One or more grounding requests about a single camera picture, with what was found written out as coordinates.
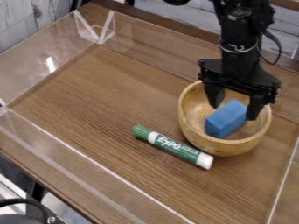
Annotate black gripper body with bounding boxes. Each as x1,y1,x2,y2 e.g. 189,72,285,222
198,59,281,105

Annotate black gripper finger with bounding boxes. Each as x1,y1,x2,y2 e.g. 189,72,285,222
246,94,264,121
204,83,225,109

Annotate blue rectangular block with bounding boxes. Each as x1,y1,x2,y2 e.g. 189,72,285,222
204,100,246,139

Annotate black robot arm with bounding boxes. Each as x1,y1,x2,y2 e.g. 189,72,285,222
198,0,280,121

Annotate brown wooden bowl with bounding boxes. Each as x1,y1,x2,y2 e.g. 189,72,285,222
177,80,272,157

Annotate green Expo marker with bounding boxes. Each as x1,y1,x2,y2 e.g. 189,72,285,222
132,124,213,170

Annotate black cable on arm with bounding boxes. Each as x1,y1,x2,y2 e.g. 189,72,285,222
258,29,282,67

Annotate clear acrylic corner bracket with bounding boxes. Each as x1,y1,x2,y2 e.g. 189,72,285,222
73,10,116,45

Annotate clear acrylic front wall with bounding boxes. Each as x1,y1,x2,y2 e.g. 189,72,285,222
0,99,194,224

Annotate black stand with cable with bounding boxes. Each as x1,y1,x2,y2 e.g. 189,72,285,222
0,157,69,224

